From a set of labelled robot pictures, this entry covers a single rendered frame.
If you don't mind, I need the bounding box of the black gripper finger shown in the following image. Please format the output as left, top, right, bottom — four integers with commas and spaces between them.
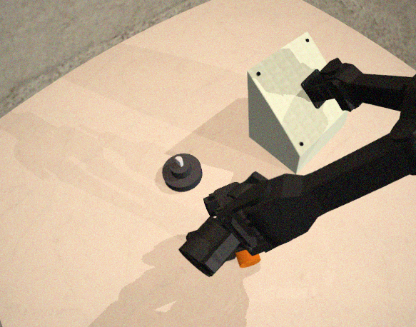
227, 252, 236, 261

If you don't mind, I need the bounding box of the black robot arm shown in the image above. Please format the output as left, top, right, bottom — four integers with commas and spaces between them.
179, 58, 416, 277

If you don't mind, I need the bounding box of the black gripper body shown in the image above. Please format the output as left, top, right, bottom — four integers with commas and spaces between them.
186, 231, 263, 253

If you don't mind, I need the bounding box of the dark grey round pedestal with silver shaft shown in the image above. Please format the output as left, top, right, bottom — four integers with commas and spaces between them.
162, 154, 203, 192

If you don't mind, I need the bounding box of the orange knob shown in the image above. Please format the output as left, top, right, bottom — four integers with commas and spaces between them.
235, 250, 261, 268

